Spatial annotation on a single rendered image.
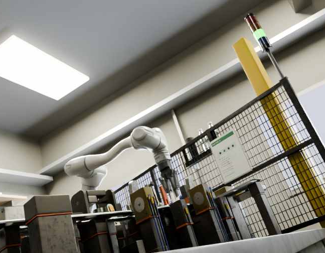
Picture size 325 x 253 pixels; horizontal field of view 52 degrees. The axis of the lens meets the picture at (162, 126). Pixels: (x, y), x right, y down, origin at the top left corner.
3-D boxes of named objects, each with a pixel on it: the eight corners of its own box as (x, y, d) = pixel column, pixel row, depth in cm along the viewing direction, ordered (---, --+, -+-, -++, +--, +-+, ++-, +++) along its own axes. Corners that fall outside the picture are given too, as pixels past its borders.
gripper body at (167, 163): (154, 165, 185) (159, 181, 181) (164, 159, 180) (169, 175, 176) (163, 166, 190) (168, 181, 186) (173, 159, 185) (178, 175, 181)
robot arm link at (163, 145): (156, 159, 193) (146, 154, 182) (149, 135, 200) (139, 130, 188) (172, 151, 190) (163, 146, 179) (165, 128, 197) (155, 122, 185)
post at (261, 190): (281, 241, 147) (255, 181, 160) (272, 245, 150) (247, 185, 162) (286, 240, 151) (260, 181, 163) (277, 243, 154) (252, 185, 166)
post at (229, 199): (248, 253, 158) (226, 195, 170) (240, 256, 160) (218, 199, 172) (254, 251, 161) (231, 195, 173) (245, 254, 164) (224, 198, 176)
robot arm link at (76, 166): (83, 151, 203) (95, 154, 215) (59, 158, 209) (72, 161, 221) (85, 172, 199) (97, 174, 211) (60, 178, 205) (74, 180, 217)
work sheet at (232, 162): (252, 170, 206) (233, 127, 219) (224, 184, 219) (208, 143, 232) (254, 170, 208) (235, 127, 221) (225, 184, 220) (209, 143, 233)
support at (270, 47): (286, 75, 196) (251, 10, 218) (276, 82, 200) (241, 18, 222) (291, 77, 201) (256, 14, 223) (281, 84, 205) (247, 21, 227)
